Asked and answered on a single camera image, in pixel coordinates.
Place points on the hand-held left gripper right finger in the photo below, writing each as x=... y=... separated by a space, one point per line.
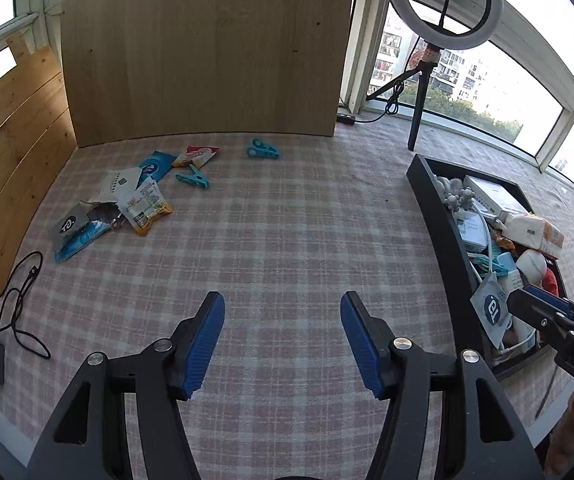
x=362 y=345

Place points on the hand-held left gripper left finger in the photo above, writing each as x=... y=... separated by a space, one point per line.
x=202 y=345

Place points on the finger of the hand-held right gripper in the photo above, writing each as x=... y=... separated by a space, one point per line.
x=532 y=312
x=549 y=299

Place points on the grey packet white logo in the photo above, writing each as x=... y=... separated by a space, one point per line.
x=72 y=224
x=489 y=307

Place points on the orange white tissue packet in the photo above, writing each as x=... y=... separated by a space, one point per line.
x=534 y=234

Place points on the black tray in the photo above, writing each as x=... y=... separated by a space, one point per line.
x=437 y=220

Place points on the person's right forearm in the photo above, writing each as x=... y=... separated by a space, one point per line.
x=569 y=430

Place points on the red cloth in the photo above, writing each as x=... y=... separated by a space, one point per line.
x=551 y=282

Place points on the white blue lotion tube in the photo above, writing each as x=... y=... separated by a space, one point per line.
x=511 y=282

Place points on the white cup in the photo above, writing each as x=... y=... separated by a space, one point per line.
x=532 y=266

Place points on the grey rectangular case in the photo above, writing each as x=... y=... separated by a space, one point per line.
x=469 y=232

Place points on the white cardboard box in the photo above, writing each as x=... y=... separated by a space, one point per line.
x=492 y=192

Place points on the plaid tablecloth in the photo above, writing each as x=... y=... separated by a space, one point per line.
x=287 y=240

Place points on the grey knobbly toy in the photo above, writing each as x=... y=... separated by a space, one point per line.
x=452 y=192

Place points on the light blue packet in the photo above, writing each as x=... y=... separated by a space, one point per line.
x=81 y=243

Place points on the dark foil packet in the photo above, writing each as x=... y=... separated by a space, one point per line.
x=104 y=216

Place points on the white packet dark logo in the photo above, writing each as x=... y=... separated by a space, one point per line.
x=117 y=186

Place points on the black tripod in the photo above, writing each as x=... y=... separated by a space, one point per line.
x=419 y=110

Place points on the pine plank panel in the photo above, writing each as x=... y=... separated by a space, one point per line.
x=12 y=160

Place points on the red white paper tag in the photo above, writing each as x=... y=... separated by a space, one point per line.
x=421 y=56

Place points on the wooden board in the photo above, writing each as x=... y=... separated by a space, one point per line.
x=207 y=50

